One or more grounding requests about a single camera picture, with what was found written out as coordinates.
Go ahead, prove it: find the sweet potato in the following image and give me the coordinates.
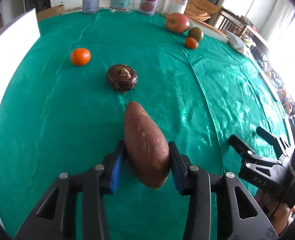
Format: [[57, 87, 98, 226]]
[[124, 101, 170, 189]]

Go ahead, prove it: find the dark water chestnut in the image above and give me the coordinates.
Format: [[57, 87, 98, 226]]
[[106, 64, 138, 93]]

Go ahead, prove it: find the red apple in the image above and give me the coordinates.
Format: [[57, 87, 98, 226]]
[[166, 12, 190, 34]]

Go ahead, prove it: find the person's right hand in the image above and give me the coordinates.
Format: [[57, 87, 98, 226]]
[[254, 189, 295, 235]]

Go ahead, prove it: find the white snack bag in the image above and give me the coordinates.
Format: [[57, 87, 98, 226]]
[[225, 30, 246, 53]]

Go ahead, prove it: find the tiny orange far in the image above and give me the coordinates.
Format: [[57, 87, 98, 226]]
[[184, 37, 199, 50]]

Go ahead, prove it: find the wooden railing bench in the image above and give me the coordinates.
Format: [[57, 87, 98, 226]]
[[214, 7, 269, 48]]

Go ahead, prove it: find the brownish green round fruit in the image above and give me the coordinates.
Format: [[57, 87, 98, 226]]
[[188, 27, 203, 42]]

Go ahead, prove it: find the green satin tablecloth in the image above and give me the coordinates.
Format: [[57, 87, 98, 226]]
[[0, 10, 288, 236]]

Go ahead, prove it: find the orange lounge chair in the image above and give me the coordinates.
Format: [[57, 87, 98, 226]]
[[184, 0, 220, 22]]

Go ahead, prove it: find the white jar black lid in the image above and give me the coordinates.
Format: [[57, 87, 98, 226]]
[[162, 0, 188, 16]]

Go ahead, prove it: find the small mandarin orange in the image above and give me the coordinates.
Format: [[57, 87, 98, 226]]
[[70, 48, 91, 66]]

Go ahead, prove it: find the white rectangular box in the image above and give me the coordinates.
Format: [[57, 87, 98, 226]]
[[0, 9, 40, 225]]

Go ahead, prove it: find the right red-label tin can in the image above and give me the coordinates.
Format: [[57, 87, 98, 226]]
[[138, 0, 158, 16]]

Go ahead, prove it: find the cardboard box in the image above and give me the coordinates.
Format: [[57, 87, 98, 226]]
[[36, 4, 64, 22]]

